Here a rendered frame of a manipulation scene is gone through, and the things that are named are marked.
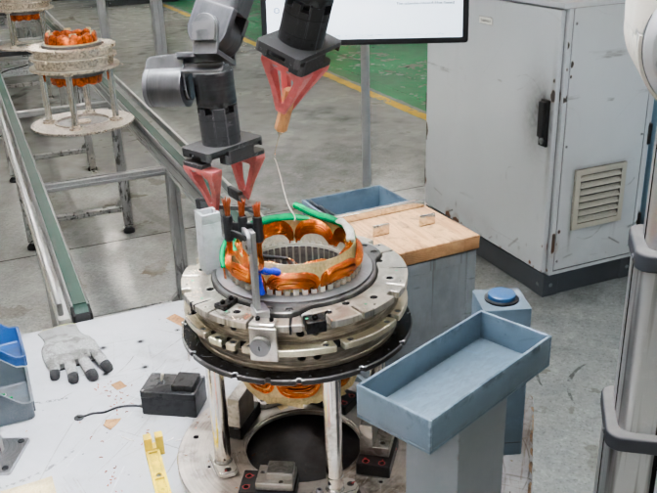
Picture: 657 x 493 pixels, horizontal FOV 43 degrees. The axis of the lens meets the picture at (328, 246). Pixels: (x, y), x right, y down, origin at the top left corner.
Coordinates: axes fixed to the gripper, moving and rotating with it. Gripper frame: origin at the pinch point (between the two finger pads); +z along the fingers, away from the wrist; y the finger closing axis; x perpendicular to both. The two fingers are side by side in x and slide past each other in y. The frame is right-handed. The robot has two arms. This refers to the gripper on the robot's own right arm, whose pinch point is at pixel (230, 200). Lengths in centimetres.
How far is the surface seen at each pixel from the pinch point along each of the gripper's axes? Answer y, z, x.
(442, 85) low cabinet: -238, 52, -143
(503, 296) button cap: -20.6, 14.2, 34.5
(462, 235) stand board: -31.7, 12.4, 19.2
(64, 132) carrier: -70, 37, -190
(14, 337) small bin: 16, 36, -56
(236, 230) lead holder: 12.4, -3.8, 17.1
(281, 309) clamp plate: 10.3, 6.9, 21.5
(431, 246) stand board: -24.7, 12.2, 18.2
